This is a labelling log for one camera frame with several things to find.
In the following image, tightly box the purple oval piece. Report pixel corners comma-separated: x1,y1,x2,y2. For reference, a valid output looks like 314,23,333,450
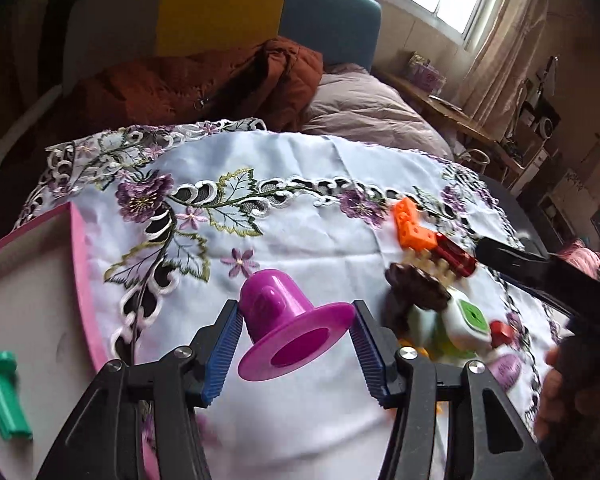
487,354,523,392

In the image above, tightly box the person's right hand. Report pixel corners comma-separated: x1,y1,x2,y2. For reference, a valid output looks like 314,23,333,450
534,344,582,442

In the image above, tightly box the pink tray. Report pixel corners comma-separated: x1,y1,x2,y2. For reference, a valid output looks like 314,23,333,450
0,202,161,480

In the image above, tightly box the green ridged plastic toy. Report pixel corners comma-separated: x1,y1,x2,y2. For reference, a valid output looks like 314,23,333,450
0,351,33,442

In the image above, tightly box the red building block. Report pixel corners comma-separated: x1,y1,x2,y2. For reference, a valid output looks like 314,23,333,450
430,234,478,279

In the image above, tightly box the curled metal chair back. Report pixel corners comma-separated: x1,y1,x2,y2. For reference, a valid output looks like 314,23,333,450
460,147,491,176

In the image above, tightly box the orange building block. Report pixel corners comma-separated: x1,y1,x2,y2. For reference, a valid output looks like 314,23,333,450
392,197,438,251

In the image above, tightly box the purple patterned box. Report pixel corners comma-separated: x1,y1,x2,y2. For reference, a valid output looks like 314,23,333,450
405,52,447,93

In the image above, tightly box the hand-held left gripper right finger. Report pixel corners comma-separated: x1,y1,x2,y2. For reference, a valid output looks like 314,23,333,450
350,300,553,480

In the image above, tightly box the embroidered floral tablecloth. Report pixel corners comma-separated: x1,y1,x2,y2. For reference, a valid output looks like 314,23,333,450
15,117,568,480

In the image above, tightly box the cluttered shelf unit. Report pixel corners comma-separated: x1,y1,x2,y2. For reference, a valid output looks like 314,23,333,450
505,55,563,161

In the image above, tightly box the rust brown jacket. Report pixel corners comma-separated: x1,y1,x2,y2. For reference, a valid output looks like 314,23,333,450
62,35,326,133

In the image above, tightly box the pink fluffy cloth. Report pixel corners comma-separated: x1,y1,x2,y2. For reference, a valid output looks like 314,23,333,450
555,240,600,281

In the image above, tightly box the white cube with green face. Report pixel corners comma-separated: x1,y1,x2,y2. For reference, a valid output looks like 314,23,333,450
442,290,492,353

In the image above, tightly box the small red block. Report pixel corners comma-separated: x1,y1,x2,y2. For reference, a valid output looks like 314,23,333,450
490,321,516,348

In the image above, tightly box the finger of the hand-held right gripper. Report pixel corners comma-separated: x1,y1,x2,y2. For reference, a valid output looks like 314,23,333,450
474,236,600,311

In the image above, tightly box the beige curtain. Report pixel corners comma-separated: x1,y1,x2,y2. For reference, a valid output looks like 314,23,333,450
457,0,551,126

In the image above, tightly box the wooden side desk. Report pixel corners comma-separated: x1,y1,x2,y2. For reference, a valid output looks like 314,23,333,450
380,67,526,181

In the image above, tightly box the magenta hat-shaped plastic toy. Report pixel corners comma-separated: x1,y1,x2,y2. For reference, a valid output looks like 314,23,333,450
237,269,357,382

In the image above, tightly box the brown gear-shaped toy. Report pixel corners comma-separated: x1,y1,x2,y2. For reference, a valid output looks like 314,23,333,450
384,262,452,311

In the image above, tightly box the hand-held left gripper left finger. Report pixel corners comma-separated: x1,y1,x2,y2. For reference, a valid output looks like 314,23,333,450
35,300,243,480

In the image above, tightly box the pale green plastic toy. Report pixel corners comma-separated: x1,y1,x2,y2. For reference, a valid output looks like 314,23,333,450
405,305,476,361

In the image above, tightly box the pinkish grey duvet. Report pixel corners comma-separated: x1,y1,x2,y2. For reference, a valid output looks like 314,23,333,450
300,62,456,161

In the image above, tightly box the beige comb-shaped toy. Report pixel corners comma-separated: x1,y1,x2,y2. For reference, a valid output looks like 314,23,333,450
402,250,456,286

